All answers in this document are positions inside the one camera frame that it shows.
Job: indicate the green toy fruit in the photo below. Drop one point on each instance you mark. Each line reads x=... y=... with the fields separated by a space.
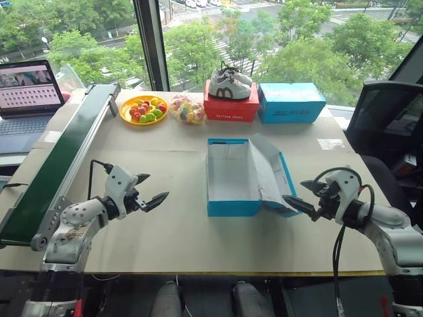
x=144 y=118
x=158 y=113

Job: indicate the yellow toy fruit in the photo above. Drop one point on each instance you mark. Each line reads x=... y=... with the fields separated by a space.
x=154 y=100

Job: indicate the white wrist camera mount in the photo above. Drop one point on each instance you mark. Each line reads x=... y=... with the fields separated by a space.
x=119 y=180
x=347 y=188

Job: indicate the clear bag of toy fruit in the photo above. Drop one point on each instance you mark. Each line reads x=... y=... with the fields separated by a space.
x=188 y=110

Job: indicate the red shoe box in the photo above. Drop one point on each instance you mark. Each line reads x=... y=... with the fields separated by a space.
x=231 y=109

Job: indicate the green conveyor belt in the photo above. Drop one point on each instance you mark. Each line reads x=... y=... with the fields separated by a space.
x=62 y=145

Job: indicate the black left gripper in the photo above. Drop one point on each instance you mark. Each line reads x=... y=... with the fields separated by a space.
x=133 y=199

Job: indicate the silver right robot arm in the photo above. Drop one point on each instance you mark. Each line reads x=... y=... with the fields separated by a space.
x=390 y=228

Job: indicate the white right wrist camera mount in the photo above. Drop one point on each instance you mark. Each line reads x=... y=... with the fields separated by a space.
x=347 y=188

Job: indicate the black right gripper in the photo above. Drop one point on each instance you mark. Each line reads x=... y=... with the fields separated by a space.
x=327 y=201

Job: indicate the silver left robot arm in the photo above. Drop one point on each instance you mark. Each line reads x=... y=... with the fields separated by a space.
x=71 y=228

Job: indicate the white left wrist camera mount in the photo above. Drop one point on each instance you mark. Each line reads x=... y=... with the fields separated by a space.
x=119 y=180

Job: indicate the open laptop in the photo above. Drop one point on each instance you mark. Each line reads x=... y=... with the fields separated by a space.
x=24 y=89

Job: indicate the red toy fruit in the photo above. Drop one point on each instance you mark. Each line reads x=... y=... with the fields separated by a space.
x=144 y=106
x=162 y=108
x=136 y=116

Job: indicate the dark rounded shape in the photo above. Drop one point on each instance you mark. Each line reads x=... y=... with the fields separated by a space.
x=167 y=300

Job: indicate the blue shoe box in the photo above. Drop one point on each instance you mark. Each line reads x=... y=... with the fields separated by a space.
x=291 y=102
x=231 y=178

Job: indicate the black mesh office chair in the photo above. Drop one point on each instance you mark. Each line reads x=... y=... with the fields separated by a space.
x=386 y=112

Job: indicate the clear tape patch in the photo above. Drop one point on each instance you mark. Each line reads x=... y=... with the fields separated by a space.
x=330 y=144

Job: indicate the yellow plastic plate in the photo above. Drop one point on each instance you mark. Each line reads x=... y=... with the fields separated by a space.
x=127 y=117

